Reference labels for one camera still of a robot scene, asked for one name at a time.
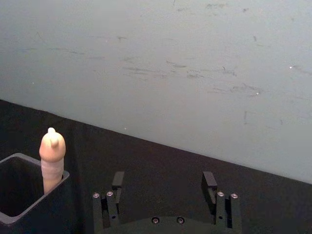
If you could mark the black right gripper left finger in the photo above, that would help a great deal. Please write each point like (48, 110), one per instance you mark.
(111, 207)

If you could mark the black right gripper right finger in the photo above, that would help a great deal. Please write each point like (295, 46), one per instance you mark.
(225, 209)

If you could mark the black table cloth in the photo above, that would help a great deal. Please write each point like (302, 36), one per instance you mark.
(170, 175)

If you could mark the black square holder box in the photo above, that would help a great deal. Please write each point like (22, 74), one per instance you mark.
(29, 195)

